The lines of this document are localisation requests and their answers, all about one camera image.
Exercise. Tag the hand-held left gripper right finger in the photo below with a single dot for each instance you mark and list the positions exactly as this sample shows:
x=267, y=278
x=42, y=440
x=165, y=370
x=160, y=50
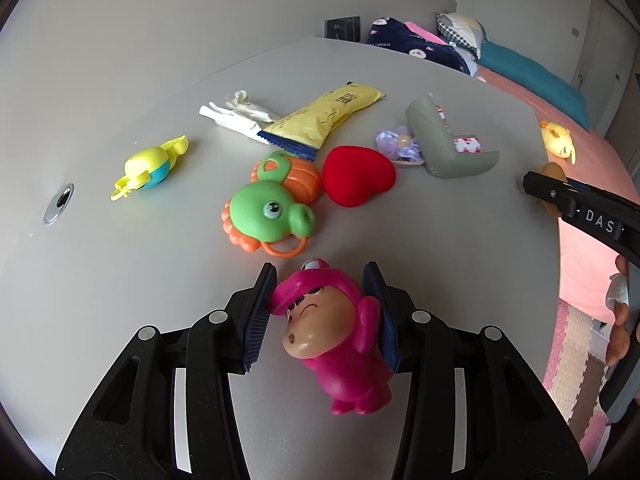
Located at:
x=387, y=330

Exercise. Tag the navy printed blanket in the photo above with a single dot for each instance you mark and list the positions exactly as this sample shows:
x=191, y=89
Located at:
x=400, y=42

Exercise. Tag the teal pillow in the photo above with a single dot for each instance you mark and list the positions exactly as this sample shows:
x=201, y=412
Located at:
x=535, y=77

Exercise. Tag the person's right hand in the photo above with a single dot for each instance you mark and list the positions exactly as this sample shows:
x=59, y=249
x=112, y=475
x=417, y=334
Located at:
x=617, y=345

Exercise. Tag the crumpled white wrapper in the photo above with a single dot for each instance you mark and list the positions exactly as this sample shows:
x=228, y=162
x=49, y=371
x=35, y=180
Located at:
x=235, y=120

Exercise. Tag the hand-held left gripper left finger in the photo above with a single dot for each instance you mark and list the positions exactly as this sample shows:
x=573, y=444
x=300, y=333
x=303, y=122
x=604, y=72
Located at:
x=257, y=325

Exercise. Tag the light blue printed cloth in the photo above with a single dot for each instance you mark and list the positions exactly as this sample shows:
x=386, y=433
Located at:
x=465, y=62

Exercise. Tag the pink cloth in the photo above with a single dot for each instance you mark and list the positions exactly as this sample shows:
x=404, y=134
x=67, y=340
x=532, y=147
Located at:
x=422, y=32

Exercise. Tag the pink and beige foam mat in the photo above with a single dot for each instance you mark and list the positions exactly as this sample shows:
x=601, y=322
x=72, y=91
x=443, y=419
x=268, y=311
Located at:
x=570, y=360

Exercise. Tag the yellow and blue toy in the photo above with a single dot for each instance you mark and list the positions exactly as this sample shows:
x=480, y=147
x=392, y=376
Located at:
x=150, y=165

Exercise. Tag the yellow snack packet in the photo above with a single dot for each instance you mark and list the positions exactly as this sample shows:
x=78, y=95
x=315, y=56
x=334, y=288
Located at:
x=320, y=112

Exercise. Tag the red heart plush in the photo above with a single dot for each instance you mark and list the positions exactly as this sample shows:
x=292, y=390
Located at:
x=355, y=175

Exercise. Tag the bed with pink sheet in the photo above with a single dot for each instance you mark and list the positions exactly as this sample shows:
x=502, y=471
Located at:
x=515, y=110

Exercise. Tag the green and orange fish toy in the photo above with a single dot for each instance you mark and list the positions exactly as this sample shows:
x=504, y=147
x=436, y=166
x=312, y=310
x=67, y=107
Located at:
x=260, y=210

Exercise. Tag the pink hooded doll toy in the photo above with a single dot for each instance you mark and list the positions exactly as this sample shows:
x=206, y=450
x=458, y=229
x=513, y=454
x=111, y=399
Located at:
x=340, y=360

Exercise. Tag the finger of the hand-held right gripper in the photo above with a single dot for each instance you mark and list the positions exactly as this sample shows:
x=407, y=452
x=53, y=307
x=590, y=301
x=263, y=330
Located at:
x=545, y=191
x=578, y=186

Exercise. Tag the grey wardrobe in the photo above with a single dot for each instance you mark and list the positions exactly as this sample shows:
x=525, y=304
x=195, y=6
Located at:
x=605, y=50

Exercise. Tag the black wall socket panel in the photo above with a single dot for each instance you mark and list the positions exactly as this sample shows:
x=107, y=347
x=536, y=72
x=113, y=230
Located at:
x=343, y=28

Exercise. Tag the small white patterned pouch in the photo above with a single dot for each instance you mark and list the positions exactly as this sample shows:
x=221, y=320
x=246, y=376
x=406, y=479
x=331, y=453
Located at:
x=467, y=145

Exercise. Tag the yellow duck plush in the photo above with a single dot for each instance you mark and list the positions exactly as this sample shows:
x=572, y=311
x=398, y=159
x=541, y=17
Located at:
x=556, y=140

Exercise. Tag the grey folded pouch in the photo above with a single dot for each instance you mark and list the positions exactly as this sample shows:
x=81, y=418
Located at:
x=435, y=135

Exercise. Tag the purple flower toy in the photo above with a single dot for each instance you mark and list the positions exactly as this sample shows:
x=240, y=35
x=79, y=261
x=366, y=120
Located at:
x=387, y=141

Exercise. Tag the orange round toy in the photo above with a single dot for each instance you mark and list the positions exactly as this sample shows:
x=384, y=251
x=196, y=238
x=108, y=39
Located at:
x=552, y=170

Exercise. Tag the checkered pillow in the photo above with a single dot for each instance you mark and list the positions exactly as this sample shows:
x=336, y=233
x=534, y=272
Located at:
x=462, y=30

